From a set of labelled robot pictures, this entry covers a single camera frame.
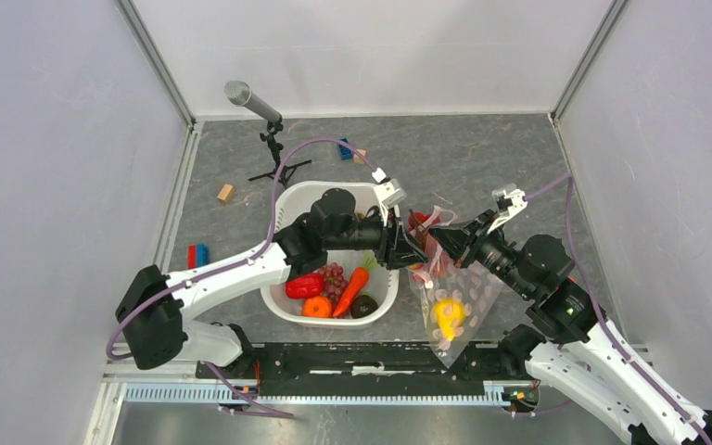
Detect white plastic basket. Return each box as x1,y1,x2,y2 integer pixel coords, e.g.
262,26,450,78
260,181,400,330

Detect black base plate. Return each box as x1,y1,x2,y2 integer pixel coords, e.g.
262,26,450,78
220,341,540,397

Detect dark avocado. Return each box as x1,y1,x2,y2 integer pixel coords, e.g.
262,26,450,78
350,294,379,319

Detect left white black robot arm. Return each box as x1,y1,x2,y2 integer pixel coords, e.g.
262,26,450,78
116,181,427,378

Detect clear zip top bag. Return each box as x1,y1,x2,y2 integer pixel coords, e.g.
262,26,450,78
408,206,504,368

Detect yellow pear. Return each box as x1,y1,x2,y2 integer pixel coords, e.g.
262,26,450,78
433,299,466,341

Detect purple grapes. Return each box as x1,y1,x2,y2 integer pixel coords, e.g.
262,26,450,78
318,262,349,305

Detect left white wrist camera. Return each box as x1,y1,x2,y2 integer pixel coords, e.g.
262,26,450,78
372,168,407,225

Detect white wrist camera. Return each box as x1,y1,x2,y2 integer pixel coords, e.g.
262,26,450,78
488,184,528,234
372,168,407,225

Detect white cable duct rail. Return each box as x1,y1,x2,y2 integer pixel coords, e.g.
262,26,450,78
123,383,511,407

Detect orange tangerine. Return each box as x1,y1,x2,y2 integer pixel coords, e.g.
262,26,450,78
301,295,333,318

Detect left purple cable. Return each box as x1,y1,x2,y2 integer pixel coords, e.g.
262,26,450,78
105,137,388,362

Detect purple cable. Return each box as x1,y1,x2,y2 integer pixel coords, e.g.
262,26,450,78
525,172,712,445
105,137,388,362

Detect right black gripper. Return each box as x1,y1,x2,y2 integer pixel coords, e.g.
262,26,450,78
426,208,534,299

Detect red blue toy brick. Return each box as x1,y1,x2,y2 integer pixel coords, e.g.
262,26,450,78
187,243,210,269

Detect orange carrot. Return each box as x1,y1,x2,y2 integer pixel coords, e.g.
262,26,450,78
332,255,377,318

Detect small wooden cube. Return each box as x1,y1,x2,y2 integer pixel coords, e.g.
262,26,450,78
353,149,366,164

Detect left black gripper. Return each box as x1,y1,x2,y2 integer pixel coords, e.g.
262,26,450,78
325,202,428,271

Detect wooden block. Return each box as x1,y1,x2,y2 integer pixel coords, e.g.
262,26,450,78
217,184,235,204

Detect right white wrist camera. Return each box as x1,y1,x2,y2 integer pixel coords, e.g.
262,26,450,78
488,184,528,234

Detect red bell pepper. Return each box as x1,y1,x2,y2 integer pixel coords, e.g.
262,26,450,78
285,273,325,299

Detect grey microphone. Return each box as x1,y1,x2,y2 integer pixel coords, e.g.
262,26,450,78
223,80,282,124

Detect strawberry bunch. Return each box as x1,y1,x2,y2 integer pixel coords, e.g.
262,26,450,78
408,210,441,276

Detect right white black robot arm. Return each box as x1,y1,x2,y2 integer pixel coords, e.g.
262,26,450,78
428,210,712,444

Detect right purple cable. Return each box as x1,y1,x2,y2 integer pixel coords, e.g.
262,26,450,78
525,172,712,445

